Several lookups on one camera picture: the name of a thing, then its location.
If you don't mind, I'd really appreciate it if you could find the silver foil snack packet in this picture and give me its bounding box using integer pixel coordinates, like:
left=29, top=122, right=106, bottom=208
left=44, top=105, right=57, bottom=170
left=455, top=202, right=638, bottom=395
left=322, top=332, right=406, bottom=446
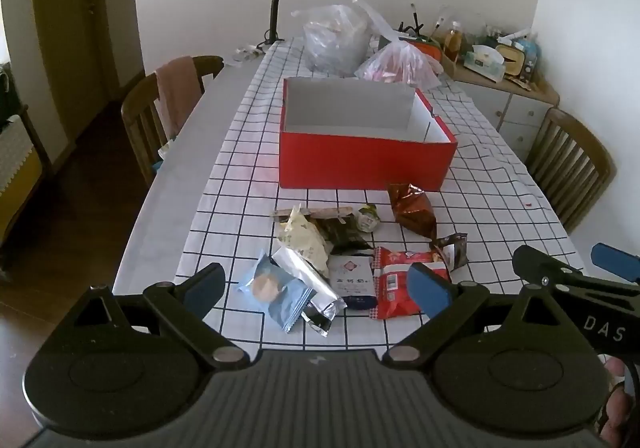
left=271, top=246, right=347, bottom=338

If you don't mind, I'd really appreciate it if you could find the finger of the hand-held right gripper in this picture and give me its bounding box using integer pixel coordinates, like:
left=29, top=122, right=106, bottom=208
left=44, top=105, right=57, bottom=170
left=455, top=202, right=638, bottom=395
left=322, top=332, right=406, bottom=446
left=512, top=245, right=640, bottom=296
left=590, top=242, right=640, bottom=281

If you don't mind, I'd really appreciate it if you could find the person's right hand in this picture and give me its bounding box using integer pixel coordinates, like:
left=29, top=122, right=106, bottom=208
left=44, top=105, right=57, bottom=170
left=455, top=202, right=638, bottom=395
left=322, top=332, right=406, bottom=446
left=596, top=358, right=635, bottom=448

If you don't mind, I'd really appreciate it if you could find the white checked tablecloth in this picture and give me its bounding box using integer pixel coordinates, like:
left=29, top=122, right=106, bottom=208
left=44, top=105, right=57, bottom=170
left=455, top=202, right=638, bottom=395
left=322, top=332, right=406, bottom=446
left=172, top=35, right=583, bottom=351

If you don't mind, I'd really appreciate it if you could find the brown door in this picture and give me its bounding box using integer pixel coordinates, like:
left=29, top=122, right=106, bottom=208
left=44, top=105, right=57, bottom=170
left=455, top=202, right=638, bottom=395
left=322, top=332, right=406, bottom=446
left=30, top=0, right=138, bottom=149

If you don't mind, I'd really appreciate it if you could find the plastic bag with pink contents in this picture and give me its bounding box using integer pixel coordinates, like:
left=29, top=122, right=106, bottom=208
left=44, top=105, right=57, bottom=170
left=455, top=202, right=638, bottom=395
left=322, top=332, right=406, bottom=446
left=354, top=38, right=445, bottom=91

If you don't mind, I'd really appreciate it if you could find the orange container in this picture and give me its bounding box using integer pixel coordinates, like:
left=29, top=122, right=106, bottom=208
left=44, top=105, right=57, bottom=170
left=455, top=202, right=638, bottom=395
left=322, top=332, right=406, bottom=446
left=397, top=38, right=445, bottom=62

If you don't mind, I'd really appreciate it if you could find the dark green snack packet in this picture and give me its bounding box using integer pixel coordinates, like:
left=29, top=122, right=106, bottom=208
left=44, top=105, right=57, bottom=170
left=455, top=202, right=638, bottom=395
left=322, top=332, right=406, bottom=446
left=312, top=217, right=374, bottom=257

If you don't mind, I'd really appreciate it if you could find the large clear plastic bag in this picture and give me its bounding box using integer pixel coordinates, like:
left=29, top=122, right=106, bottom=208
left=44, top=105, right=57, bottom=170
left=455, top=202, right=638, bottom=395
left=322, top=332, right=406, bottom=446
left=291, top=0, right=401, bottom=76

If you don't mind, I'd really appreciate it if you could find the white navy snack packet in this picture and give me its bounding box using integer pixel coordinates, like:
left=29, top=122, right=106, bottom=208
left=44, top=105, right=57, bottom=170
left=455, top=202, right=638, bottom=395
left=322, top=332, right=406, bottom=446
left=328, top=254, right=377, bottom=311

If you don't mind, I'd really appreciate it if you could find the blue snack packet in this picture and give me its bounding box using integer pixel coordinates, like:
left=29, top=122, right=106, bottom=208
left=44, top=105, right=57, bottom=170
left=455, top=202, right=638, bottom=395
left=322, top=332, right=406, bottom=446
left=236, top=252, right=315, bottom=335

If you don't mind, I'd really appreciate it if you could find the white wooden cabinet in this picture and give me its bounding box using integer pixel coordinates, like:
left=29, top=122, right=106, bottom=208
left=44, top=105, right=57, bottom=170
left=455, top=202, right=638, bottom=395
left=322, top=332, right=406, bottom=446
left=440, top=55, right=561, bottom=163

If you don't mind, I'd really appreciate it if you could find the yellow tissue holder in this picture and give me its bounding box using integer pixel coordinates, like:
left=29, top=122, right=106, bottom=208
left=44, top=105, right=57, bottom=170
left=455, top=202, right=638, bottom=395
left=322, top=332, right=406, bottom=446
left=496, top=42, right=527, bottom=74

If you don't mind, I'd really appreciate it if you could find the white power strip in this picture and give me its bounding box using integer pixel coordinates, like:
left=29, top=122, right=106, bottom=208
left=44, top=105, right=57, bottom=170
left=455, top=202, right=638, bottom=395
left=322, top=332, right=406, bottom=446
left=231, top=44, right=266, bottom=62

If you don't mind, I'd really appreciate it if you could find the black brush holder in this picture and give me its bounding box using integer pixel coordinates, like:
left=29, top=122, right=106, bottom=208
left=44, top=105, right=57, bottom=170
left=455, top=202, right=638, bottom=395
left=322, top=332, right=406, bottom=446
left=398, top=4, right=426, bottom=36

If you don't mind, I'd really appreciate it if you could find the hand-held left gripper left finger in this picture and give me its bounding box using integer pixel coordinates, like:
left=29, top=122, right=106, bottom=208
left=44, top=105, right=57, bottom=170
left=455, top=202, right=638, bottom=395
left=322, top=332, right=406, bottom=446
left=50, top=262, right=251, bottom=372

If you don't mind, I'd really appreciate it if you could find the large brown foil packet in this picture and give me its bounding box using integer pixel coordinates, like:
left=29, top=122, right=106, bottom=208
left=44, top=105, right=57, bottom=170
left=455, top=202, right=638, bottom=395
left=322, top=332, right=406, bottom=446
left=387, top=183, right=439, bottom=242

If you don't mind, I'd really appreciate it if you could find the white yellow furniture panel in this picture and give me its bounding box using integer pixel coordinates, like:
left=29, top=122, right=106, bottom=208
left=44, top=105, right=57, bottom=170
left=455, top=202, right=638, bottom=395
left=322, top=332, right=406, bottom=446
left=0, top=115, right=43, bottom=239

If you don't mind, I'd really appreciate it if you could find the pink cloth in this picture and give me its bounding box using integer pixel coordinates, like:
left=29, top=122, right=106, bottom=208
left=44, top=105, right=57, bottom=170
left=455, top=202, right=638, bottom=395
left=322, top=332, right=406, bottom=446
left=155, top=56, right=203, bottom=139

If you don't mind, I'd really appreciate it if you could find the pale yellow snack packet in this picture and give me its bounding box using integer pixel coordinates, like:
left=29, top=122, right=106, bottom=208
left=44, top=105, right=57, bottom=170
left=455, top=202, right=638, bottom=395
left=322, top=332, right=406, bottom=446
left=276, top=204, right=335, bottom=279

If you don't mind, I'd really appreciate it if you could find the small brown foil packet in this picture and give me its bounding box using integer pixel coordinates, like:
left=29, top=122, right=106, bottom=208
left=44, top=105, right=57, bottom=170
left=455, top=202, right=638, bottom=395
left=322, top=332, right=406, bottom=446
left=429, top=233, right=469, bottom=275

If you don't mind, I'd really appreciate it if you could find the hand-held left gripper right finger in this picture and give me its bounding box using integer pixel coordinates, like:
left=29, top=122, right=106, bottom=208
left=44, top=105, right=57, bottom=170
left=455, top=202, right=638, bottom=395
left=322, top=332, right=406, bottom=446
left=382, top=261, right=587, bottom=372

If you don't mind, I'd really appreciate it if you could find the small green white packet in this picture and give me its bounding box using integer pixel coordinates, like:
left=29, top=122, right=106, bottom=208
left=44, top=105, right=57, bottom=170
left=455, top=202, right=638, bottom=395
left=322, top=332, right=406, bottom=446
left=356, top=204, right=382, bottom=232

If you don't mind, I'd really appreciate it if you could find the red cardboard box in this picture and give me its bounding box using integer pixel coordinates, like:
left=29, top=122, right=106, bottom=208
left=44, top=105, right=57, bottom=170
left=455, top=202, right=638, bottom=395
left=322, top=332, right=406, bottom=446
left=278, top=76, right=459, bottom=192

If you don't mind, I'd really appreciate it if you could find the red snack packet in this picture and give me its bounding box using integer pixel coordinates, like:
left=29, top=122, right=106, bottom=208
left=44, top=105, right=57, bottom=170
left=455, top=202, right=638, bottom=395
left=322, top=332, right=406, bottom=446
left=371, top=246, right=452, bottom=321

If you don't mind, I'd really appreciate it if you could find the glass bottle amber liquid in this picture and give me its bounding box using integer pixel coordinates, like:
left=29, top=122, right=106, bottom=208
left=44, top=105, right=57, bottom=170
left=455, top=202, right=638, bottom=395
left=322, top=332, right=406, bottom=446
left=444, top=22, right=465, bottom=62

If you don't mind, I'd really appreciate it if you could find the wooden chair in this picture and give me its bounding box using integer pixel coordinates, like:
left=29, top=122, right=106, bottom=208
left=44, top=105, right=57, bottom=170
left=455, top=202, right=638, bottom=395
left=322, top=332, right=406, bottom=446
left=525, top=108, right=617, bottom=233
left=120, top=55, right=225, bottom=189

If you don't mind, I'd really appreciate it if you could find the tissue box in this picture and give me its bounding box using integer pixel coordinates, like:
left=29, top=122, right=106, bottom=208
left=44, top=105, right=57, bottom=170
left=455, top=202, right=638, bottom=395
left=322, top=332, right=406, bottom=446
left=462, top=44, right=507, bottom=81

